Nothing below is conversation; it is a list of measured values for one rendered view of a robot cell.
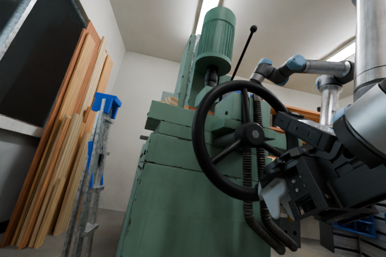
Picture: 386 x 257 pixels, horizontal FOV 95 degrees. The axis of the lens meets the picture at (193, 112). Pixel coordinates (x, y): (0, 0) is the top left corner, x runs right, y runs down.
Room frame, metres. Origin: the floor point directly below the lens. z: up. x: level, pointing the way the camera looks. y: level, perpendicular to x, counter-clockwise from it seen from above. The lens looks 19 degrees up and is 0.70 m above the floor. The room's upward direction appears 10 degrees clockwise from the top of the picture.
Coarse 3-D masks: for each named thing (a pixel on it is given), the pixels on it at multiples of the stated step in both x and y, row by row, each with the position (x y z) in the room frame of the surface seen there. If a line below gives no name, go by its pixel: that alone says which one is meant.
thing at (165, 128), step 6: (162, 126) 0.54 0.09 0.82; (168, 126) 0.54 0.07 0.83; (174, 126) 0.55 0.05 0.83; (180, 126) 0.55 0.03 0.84; (156, 132) 0.59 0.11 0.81; (162, 132) 0.54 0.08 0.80; (168, 132) 0.54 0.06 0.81; (174, 132) 0.55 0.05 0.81; (180, 132) 0.55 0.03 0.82; (186, 132) 0.56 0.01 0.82; (204, 132) 0.57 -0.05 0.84; (186, 138) 0.56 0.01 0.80; (204, 138) 0.57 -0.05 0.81; (210, 138) 0.58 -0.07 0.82; (210, 144) 0.58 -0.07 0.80; (240, 150) 0.61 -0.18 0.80; (252, 150) 0.62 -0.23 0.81
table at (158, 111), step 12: (156, 108) 0.53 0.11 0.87; (168, 108) 0.54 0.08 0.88; (180, 108) 0.55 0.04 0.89; (156, 120) 0.55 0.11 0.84; (168, 120) 0.54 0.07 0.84; (180, 120) 0.55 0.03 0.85; (192, 120) 0.56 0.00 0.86; (216, 120) 0.58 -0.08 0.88; (228, 120) 0.49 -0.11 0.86; (216, 132) 0.56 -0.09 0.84; (228, 132) 0.54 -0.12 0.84; (264, 132) 0.52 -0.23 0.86; (276, 144) 0.64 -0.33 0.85; (300, 144) 0.67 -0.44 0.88
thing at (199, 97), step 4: (204, 88) 0.70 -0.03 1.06; (208, 88) 0.69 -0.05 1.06; (200, 92) 0.75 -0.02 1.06; (204, 92) 0.69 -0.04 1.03; (196, 96) 0.81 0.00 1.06; (200, 96) 0.74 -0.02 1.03; (196, 100) 0.79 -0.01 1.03; (200, 100) 0.73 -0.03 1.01; (216, 100) 0.70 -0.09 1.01; (196, 104) 0.78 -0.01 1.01
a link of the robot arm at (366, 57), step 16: (352, 0) 0.28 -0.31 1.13; (368, 0) 0.23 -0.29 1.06; (384, 0) 0.21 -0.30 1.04; (368, 16) 0.23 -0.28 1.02; (384, 16) 0.21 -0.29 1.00; (368, 32) 0.23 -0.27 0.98; (384, 32) 0.21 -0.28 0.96; (368, 48) 0.23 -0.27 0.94; (384, 48) 0.21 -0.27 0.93; (368, 64) 0.23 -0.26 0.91; (384, 64) 0.21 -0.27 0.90; (368, 80) 0.23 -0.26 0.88; (336, 112) 0.27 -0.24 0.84
